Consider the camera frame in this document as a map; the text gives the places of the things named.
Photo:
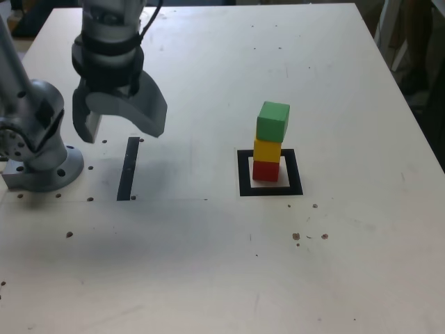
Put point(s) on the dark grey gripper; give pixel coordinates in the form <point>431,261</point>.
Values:
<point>127,91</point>

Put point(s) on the yellow cube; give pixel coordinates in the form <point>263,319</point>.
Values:
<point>267,151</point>

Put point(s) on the green cube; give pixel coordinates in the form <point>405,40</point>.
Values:
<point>273,125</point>

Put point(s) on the red cube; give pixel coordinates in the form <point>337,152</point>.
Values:
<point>266,171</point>

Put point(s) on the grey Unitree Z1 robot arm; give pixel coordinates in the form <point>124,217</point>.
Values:
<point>38,104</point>

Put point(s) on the black tape square outline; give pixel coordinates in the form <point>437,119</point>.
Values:
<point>242,177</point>

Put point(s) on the black tape strip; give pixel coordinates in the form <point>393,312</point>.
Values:
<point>128,167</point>

